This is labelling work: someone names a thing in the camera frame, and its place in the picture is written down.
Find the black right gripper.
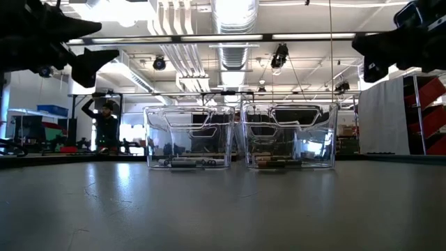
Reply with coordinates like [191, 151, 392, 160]
[351, 0, 446, 84]

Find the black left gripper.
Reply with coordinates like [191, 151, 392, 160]
[0, 0, 121, 89]

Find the clear plastic bin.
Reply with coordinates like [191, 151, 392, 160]
[240, 102, 339, 171]
[143, 104, 236, 172]

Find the blue storage crate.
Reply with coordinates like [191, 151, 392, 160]
[36, 104, 70, 118]

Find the red storage bin rack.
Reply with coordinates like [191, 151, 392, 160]
[403, 72, 446, 156]

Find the person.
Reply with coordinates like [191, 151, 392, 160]
[81, 98, 121, 153]

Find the white ceiling pipe bundle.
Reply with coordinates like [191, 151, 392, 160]
[148, 0, 212, 93]

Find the white round duct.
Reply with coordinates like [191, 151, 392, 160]
[69, 0, 154, 29]

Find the thin hanging cable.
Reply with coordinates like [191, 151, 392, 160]
[328, 0, 335, 105]

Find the black aluminium rig frame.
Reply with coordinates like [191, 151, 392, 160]
[66, 31, 379, 46]

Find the silver ribbed duct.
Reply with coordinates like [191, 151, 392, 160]
[210, 0, 261, 109]

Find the black background rig frame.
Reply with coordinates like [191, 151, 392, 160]
[68, 89, 362, 156]

